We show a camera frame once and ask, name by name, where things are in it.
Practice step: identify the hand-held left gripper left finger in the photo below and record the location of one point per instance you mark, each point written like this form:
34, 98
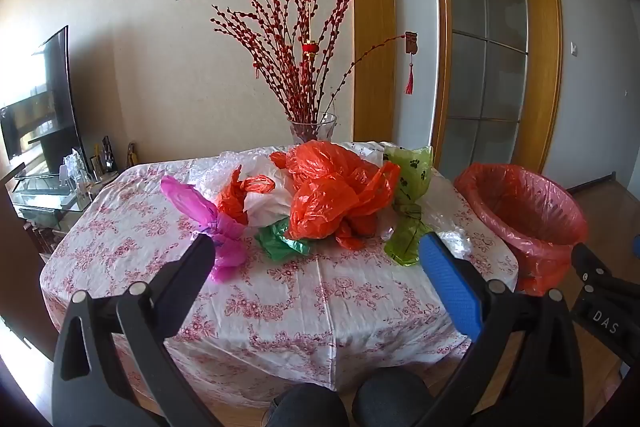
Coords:
196, 257

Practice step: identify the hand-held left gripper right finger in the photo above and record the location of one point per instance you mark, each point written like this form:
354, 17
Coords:
447, 282

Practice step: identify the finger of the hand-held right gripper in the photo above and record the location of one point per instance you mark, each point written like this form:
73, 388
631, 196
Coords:
592, 264
636, 246

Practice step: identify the red lined waste basket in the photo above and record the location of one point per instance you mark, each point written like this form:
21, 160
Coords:
530, 252

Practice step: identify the clear bubble wrap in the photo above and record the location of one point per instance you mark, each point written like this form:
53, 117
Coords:
220, 167

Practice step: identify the large orange plastic bag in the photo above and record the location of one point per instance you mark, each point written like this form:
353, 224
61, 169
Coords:
325, 197

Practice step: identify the clear plastic bag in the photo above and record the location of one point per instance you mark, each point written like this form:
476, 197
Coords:
450, 238

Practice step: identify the magenta plastic bag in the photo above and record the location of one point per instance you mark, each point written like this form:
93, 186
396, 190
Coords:
200, 207

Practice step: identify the small orange plastic bag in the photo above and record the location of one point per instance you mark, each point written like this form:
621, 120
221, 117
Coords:
232, 202

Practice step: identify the green plastic bag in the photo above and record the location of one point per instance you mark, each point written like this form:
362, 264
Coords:
277, 243

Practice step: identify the yellow-green paw print bag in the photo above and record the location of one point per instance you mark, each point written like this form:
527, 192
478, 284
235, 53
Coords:
415, 177

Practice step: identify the floral tablecloth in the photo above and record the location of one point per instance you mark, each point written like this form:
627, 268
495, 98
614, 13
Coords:
300, 302

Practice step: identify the dark upright objects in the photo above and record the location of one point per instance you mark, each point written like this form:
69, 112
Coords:
107, 155

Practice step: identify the clear plastic wrapping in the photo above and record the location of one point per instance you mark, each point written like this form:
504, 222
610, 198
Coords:
75, 167

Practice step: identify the white printed plastic bag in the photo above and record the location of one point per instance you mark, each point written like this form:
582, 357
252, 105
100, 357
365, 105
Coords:
367, 150

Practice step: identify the glass television stand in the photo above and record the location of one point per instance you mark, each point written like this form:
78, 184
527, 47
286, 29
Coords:
50, 199

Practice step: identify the glass vase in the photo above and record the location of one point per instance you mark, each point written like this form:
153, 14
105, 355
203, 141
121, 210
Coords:
322, 129

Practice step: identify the person's left leg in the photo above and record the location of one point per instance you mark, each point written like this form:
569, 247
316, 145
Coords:
305, 407

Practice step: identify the frosted glass door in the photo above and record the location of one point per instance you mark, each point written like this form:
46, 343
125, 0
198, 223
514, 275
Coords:
467, 77

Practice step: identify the red berry branches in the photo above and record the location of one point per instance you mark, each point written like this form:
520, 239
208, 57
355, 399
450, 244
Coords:
300, 72

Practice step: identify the black television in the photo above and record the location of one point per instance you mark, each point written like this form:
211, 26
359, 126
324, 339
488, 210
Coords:
45, 107

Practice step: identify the red lantern ornament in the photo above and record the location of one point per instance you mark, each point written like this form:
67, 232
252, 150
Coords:
310, 47

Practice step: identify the red tassel ornament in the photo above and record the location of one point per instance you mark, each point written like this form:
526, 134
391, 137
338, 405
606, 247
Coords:
411, 41

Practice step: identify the small white wall switch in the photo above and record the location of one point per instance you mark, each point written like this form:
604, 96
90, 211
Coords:
574, 48

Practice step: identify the wooden door frame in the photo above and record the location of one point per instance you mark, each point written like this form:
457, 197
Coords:
540, 57

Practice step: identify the wooden wall trim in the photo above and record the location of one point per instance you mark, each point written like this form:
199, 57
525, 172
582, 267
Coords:
372, 7

